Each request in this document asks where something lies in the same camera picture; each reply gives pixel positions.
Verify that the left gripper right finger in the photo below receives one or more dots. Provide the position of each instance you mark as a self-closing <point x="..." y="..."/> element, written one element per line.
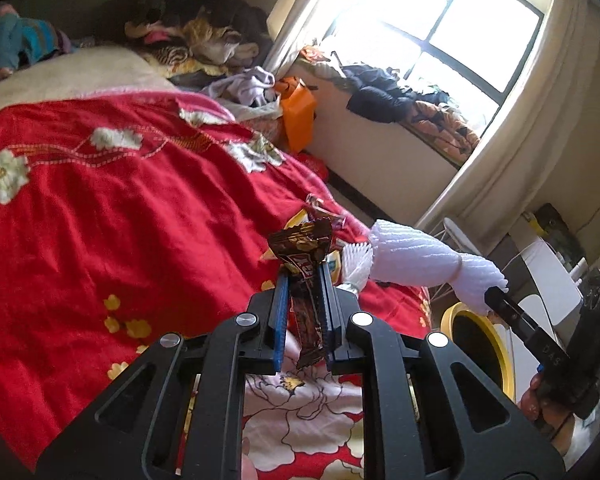
<point x="429" y="412"/>

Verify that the pile of clothes on bed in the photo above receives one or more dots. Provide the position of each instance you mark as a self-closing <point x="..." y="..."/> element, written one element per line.
<point x="212" y="38"/>

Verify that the dark blue jacket on sill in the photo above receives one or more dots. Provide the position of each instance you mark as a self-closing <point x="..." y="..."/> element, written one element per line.
<point x="378" y="96"/>

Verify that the red floral blanket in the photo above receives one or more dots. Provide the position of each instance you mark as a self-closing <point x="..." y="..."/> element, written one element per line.
<point x="125" y="217"/>

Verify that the brown chocolate bar wrapper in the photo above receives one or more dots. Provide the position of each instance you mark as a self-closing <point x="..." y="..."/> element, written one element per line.
<point x="302" y="249"/>

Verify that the teal patterned garment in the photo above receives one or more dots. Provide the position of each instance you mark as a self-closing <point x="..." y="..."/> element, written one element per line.
<point x="27" y="41"/>

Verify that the white dressing table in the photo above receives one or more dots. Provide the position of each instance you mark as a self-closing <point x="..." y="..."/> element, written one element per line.
<point x="539" y="281"/>

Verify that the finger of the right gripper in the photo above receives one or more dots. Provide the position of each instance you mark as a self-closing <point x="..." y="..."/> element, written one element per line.
<point x="523" y="325"/>

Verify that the lilac white clothes in basket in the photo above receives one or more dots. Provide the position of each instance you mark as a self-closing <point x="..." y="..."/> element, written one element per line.
<point x="252" y="88"/>

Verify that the orange paper bag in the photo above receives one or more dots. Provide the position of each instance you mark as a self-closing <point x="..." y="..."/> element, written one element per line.
<point x="299" y="106"/>

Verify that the orange patterned quilt on sill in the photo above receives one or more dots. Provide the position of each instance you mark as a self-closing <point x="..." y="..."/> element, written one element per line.
<point x="443" y="129"/>

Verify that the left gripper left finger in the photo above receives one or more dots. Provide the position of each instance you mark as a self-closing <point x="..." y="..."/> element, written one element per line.
<point x="230" y="384"/>

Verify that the clear pink candy wrapper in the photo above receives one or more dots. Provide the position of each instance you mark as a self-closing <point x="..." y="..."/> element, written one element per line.
<point x="317" y="210"/>

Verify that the yellow rimmed black trash bin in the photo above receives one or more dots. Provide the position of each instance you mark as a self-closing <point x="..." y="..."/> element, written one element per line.
<point x="477" y="337"/>

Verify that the window with dark frame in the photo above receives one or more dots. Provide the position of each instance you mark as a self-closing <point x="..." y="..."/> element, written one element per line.
<point x="473" y="50"/>

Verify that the white curtain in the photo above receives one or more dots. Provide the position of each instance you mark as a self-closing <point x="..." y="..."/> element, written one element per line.
<point x="527" y="136"/>

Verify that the person's hand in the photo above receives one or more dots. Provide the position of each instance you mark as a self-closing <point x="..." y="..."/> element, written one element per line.
<point x="559" y="418"/>

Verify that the beige bed sheet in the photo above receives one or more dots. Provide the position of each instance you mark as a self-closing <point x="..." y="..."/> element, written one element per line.
<point x="81" y="73"/>

